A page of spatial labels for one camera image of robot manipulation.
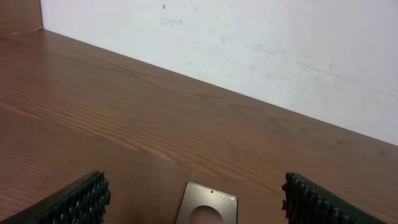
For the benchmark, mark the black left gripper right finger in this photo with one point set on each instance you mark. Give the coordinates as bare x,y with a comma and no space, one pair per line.
308,203

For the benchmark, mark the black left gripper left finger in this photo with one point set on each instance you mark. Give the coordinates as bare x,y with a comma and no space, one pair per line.
83,201

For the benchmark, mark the Galaxy S25 Ultra smartphone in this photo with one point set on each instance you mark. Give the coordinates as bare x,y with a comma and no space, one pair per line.
201,204

